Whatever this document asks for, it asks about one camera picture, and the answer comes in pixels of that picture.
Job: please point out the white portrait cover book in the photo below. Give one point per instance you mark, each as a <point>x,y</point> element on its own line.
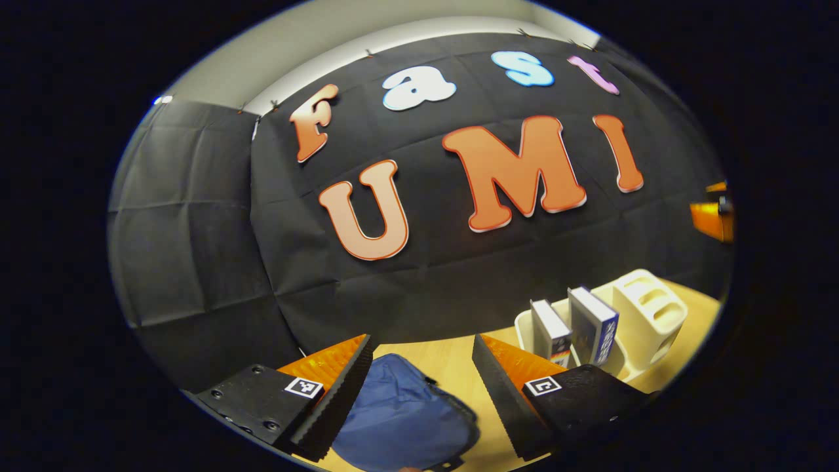
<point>547,328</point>

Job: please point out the black backdrop cloth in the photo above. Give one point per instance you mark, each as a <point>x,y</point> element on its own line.
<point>196,229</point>

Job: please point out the blue schoolbag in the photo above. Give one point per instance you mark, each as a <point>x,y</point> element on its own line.
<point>406,419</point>

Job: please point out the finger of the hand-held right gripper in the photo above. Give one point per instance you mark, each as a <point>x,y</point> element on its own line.
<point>711,219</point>
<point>716,187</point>

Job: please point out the blue cover book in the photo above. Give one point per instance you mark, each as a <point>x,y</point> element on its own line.
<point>600,334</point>

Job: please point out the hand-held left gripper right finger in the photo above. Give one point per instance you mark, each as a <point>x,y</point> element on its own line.
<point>508,406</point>

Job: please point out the cream plastic bookshelf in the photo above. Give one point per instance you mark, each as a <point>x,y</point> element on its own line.
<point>649,314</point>

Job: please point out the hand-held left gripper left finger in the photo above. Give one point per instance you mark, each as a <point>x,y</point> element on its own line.
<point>331,406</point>

